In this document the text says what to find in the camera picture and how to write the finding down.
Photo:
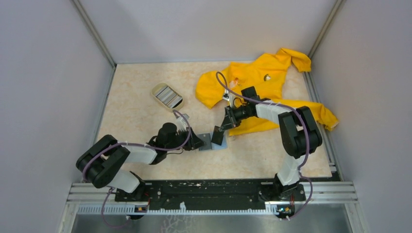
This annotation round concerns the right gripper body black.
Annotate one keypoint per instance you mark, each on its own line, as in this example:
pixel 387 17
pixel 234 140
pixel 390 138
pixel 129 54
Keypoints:
pixel 239 113

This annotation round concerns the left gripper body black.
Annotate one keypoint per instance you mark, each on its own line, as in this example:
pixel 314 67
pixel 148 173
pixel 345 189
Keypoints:
pixel 189 145

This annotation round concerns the beige oval card tray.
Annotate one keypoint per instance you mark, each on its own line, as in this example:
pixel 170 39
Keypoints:
pixel 157 87

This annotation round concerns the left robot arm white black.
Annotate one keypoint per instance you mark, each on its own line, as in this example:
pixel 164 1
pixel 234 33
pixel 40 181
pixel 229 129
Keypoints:
pixel 102 164

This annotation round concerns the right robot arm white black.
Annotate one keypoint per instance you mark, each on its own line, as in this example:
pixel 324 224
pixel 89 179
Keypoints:
pixel 299 133

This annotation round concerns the stack of cards in tray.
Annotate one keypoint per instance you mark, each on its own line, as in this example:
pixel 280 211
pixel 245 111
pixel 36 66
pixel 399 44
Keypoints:
pixel 169 97

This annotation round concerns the yellow jacket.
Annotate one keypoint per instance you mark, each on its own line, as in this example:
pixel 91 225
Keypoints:
pixel 267 74

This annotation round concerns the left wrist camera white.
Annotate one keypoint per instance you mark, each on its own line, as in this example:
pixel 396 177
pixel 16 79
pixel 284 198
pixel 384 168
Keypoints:
pixel 182 122

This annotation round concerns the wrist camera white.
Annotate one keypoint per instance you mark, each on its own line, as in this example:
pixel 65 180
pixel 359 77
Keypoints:
pixel 229 97
pixel 182 122

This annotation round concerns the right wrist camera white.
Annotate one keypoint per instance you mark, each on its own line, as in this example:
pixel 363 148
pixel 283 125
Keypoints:
pixel 229 97

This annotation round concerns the aluminium front rail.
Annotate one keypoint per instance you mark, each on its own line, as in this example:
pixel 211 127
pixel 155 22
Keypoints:
pixel 91 200

